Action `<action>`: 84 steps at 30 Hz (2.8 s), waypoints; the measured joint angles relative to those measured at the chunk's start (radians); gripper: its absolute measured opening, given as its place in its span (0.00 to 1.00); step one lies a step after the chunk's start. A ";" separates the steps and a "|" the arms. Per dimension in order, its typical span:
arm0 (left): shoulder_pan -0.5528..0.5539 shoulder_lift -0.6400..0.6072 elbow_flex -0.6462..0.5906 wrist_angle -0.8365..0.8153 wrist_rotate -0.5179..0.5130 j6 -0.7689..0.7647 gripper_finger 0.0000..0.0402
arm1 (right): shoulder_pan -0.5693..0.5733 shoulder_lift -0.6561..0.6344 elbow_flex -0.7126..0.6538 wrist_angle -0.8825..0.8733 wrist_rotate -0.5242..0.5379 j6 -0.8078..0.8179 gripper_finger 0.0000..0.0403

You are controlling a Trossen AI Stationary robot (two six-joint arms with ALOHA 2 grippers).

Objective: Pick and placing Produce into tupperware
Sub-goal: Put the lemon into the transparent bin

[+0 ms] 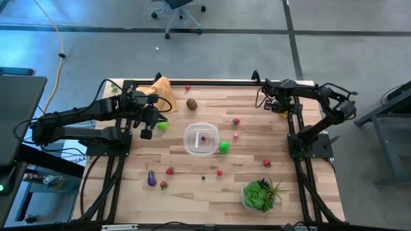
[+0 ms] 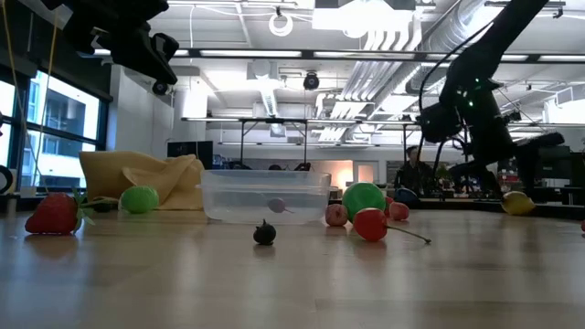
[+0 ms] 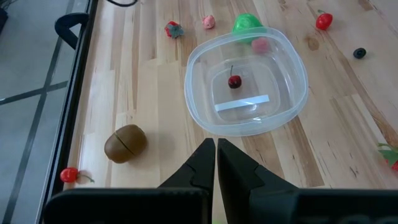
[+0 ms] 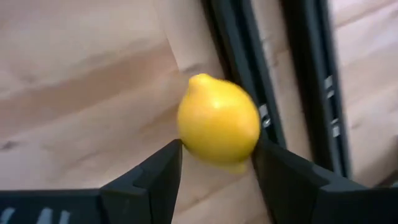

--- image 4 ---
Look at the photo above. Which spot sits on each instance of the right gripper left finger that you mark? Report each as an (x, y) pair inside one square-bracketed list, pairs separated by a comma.
[(149, 193)]

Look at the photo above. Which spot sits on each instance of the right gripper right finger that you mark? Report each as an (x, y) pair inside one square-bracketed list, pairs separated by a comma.
[(295, 193)]

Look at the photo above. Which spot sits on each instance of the yellow lemon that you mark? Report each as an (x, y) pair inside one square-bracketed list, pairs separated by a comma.
[(217, 121)]

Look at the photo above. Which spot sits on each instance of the black aluminium table frame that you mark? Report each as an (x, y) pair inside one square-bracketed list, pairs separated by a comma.
[(236, 46)]

